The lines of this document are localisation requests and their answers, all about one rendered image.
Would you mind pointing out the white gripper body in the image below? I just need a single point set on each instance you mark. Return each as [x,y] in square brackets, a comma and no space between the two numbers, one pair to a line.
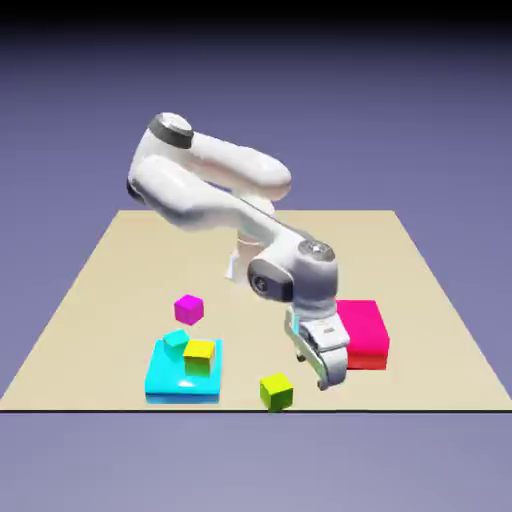
[334,366]

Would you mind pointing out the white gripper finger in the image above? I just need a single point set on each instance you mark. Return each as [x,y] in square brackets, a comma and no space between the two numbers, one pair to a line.
[321,385]
[300,356]

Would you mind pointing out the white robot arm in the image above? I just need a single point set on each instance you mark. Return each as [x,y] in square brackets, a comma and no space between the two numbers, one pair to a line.
[208,188]

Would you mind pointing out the small lime green cube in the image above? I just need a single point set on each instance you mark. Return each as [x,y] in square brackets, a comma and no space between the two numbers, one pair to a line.
[276,392]

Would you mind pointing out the small yellow cube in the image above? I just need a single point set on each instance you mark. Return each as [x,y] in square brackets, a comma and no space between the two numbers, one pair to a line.
[198,352]

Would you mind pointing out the small magenta cube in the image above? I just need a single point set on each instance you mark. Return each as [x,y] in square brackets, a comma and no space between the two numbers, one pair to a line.
[188,310]

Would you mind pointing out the small cyan cube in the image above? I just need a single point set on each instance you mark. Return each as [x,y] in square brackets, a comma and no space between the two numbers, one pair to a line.
[175,339]

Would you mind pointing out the large pink box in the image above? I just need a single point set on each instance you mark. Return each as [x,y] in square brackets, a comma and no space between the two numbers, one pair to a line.
[366,328]

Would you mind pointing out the large cyan box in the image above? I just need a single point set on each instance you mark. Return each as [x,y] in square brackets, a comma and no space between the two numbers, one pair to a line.
[168,380]

